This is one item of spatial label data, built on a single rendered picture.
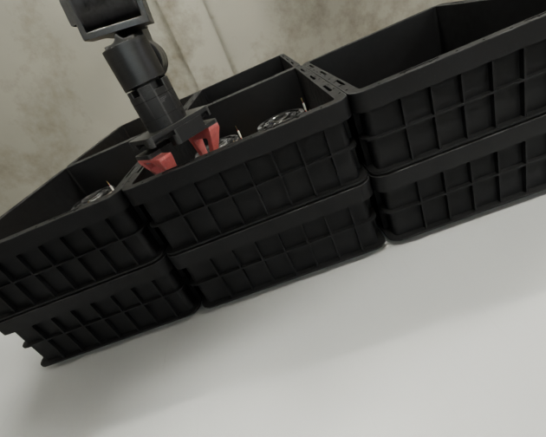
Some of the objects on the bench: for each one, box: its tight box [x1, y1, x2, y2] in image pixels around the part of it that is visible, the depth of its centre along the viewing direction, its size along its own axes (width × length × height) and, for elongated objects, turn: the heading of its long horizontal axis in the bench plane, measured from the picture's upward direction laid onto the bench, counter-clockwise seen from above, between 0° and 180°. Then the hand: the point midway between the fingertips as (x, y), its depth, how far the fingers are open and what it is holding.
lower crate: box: [0, 244, 203, 367], centre depth 69 cm, size 40×30×12 cm
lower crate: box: [358, 106, 546, 241], centre depth 61 cm, size 40×30×12 cm
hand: (199, 180), depth 50 cm, fingers open, 6 cm apart
